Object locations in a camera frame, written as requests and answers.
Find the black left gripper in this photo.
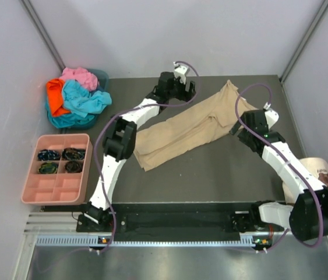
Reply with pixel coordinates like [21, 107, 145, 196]
[166, 75, 196, 103]

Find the beige t shirt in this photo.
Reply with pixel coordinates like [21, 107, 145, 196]
[133, 80, 253, 173]

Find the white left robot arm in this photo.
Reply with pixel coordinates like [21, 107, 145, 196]
[85, 64, 196, 232]

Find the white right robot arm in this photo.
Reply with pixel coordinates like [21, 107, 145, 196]
[230, 109, 328, 242]

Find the teal plastic basket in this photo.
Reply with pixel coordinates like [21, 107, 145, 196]
[44, 68, 111, 131]

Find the cream fabric storage bag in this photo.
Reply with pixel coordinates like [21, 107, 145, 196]
[282, 157, 328, 204]

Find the pink t shirt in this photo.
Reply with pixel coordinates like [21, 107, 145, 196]
[59, 67, 99, 91]

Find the cyan t shirt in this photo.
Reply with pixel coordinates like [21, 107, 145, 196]
[45, 80, 112, 130]

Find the orange t shirt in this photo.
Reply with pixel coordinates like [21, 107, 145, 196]
[46, 79, 71, 117]

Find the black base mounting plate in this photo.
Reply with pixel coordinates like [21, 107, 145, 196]
[76, 204, 256, 242]

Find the dark patterned rolled item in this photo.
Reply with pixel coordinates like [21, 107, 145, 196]
[37, 149, 61, 161]
[65, 160, 83, 173]
[62, 147, 86, 161]
[38, 162, 58, 174]

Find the pink compartment tray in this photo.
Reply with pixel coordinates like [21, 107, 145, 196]
[21, 134, 93, 206]

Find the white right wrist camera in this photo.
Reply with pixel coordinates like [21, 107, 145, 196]
[263, 102, 279, 129]

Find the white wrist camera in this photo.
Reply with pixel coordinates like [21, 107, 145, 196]
[263, 102, 279, 129]
[173, 62, 189, 85]

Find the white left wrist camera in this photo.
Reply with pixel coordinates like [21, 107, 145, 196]
[173, 62, 189, 85]

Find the aluminium frame post right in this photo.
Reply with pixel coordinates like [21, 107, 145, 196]
[279, 0, 328, 85]

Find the aluminium frame post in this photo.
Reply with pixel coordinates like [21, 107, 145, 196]
[279, 0, 328, 85]
[19, 0, 65, 71]

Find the aluminium frame post left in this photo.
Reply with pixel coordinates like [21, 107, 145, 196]
[19, 0, 65, 71]

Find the slotted cable duct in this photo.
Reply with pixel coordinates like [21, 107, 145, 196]
[35, 234, 272, 249]

